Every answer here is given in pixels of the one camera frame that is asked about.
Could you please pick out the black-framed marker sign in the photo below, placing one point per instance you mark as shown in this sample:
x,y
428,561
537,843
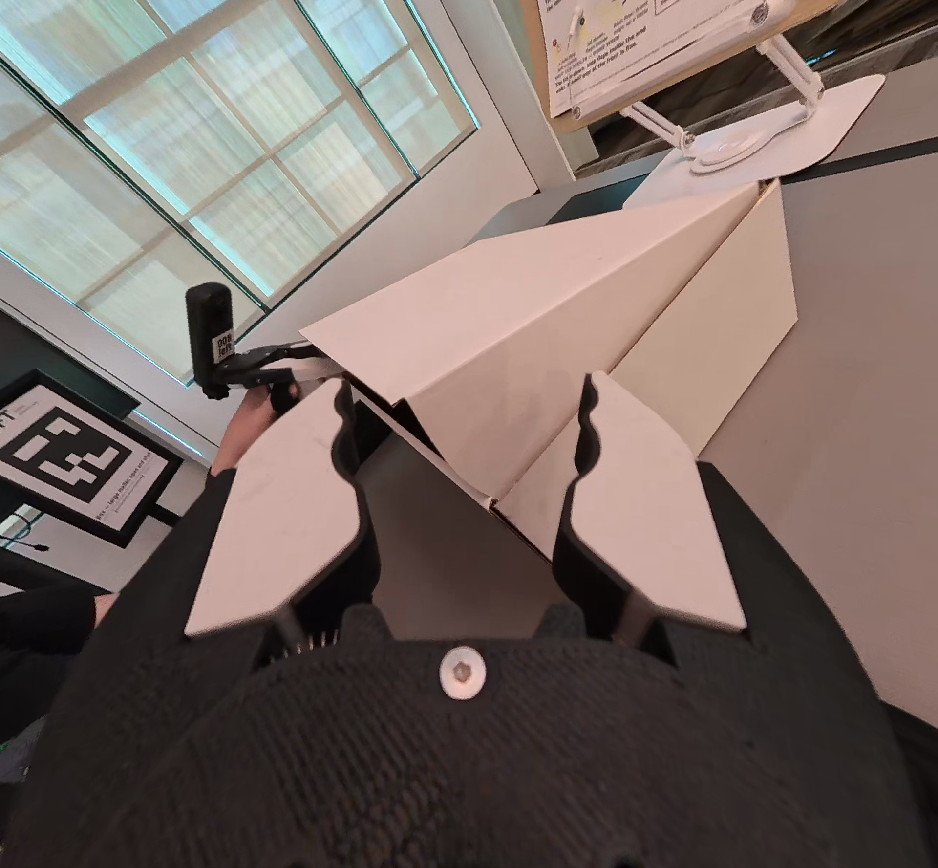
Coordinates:
x,y
66,454

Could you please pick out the white cardboard box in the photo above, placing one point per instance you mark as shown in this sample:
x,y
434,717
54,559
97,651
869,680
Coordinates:
x,y
513,311

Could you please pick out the white board stand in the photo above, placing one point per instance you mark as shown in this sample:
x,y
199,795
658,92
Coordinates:
x,y
828,127

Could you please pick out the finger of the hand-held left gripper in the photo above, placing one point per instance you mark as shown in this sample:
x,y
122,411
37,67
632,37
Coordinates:
x,y
304,371

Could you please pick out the person's left hand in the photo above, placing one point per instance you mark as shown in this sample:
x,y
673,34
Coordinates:
x,y
245,428

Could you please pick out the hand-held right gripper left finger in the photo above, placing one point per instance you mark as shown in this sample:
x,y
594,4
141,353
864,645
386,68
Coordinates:
x,y
278,516

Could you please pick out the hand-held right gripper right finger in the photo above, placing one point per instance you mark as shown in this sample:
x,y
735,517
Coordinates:
x,y
652,516

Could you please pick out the person's dark clothing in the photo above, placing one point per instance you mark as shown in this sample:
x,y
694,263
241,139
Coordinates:
x,y
44,615

